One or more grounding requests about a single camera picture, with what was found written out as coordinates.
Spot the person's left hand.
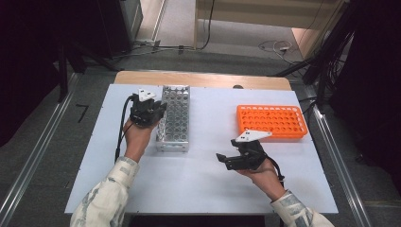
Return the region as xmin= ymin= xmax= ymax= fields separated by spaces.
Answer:
xmin=122 ymin=117 xmax=159 ymax=164

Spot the black stand with cables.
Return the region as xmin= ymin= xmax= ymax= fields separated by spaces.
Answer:
xmin=272 ymin=0 xmax=360 ymax=110

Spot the white board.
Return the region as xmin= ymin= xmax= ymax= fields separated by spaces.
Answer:
xmin=64 ymin=83 xmax=340 ymax=216

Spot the white floor cable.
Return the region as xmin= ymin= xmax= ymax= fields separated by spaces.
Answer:
xmin=257 ymin=39 xmax=296 ymax=65

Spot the black cabinet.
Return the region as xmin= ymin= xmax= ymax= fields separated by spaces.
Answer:
xmin=94 ymin=0 xmax=145 ymax=61

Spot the person's right hand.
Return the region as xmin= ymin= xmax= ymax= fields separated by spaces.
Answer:
xmin=235 ymin=158 xmax=288 ymax=202

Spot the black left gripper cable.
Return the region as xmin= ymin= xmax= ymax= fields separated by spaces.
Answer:
xmin=114 ymin=96 xmax=135 ymax=163

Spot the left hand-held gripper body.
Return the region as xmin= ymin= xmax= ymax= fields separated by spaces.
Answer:
xmin=129 ymin=88 xmax=161 ymax=128

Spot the black hanging cable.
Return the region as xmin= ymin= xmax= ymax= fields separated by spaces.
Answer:
xmin=194 ymin=0 xmax=218 ymax=51

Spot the orange plastic test tube rack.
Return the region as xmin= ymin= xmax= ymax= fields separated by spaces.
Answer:
xmin=235 ymin=104 xmax=309 ymax=140

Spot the aluminium floor rail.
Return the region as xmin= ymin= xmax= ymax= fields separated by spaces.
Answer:
xmin=301 ymin=84 xmax=374 ymax=227
xmin=0 ymin=72 xmax=80 ymax=227

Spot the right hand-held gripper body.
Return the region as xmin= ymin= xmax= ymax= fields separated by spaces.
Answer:
xmin=231 ymin=129 xmax=272 ymax=171

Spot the black metal stand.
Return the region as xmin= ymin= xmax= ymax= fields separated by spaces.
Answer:
xmin=56 ymin=44 xmax=70 ymax=103

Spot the grey power strip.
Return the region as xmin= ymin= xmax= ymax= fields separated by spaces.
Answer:
xmin=133 ymin=39 xmax=163 ymax=49

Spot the wooden table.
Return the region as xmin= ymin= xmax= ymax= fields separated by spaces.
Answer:
xmin=113 ymin=70 xmax=293 ymax=93

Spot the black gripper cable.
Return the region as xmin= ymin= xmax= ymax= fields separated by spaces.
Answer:
xmin=267 ymin=156 xmax=287 ymax=191
xmin=114 ymin=96 xmax=135 ymax=163

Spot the silver metal test tube rack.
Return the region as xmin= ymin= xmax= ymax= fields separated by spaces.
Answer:
xmin=155 ymin=84 xmax=191 ymax=154

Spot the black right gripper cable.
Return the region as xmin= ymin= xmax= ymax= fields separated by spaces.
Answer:
xmin=267 ymin=156 xmax=287 ymax=191

